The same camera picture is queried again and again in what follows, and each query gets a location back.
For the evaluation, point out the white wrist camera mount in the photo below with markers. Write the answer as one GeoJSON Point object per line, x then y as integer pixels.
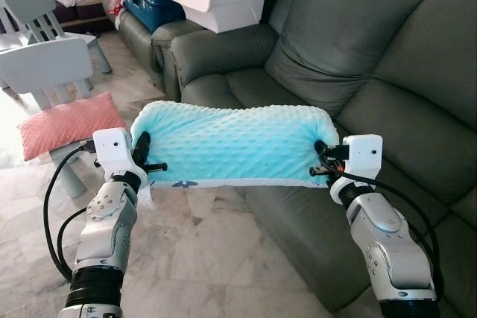
{"type": "Point", "coordinates": [112, 150]}
{"type": "Point", "coordinates": [365, 156]}

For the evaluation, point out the pink dotted pillow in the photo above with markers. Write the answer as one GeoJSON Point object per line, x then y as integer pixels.
{"type": "Point", "coordinates": [67, 124]}

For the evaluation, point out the aqua dotted pillow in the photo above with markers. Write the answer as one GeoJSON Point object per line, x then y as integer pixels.
{"type": "Point", "coordinates": [231, 143]}

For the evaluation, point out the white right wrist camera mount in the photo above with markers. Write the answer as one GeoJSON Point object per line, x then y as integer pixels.
{"type": "Point", "coordinates": [365, 156]}

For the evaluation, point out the light blue kids chair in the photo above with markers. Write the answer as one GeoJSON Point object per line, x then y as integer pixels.
{"type": "Point", "coordinates": [6, 35]}
{"type": "Point", "coordinates": [45, 65]}
{"type": "Point", "coordinates": [33, 1]}

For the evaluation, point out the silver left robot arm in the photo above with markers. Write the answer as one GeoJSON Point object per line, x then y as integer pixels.
{"type": "Point", "coordinates": [104, 236]}

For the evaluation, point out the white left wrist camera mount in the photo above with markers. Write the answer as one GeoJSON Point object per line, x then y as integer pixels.
{"type": "Point", "coordinates": [112, 150]}

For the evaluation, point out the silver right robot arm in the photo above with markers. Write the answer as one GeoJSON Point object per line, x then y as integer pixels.
{"type": "Point", "coordinates": [387, 251]}

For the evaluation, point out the green leather sofa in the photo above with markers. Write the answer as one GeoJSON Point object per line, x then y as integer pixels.
{"type": "Point", "coordinates": [358, 50]}

